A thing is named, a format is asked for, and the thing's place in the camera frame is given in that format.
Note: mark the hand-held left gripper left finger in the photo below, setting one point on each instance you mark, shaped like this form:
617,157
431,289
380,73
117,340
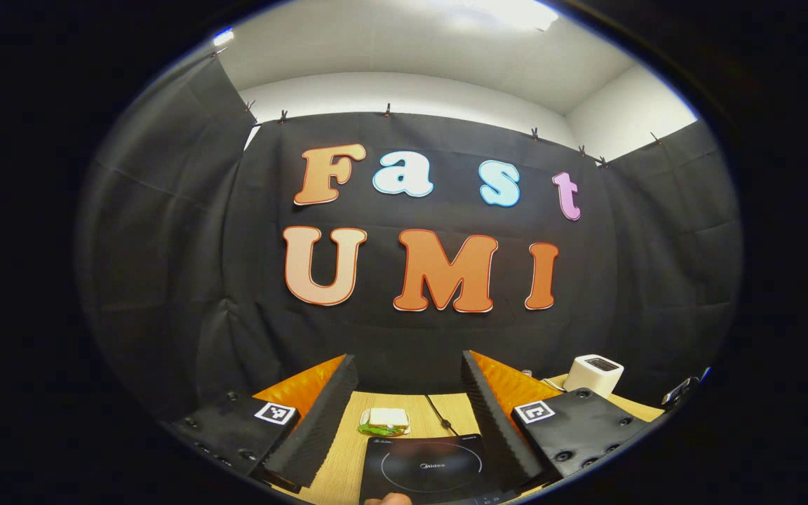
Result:
316,428

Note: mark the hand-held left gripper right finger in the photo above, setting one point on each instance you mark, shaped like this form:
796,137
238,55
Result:
499,428

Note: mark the black induction cooktop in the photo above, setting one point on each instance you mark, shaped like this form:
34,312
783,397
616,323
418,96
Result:
428,466

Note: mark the sandwich with lettuce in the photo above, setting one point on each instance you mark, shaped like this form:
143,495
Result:
386,419

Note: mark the white toaster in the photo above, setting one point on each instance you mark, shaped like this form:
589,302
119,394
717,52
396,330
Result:
590,379

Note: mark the row of cloth clips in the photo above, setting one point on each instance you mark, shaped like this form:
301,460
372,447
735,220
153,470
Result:
387,111

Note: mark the small ceiling light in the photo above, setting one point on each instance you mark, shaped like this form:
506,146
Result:
223,36

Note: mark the large ceiling light panel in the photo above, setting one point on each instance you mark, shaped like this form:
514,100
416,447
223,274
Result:
509,12

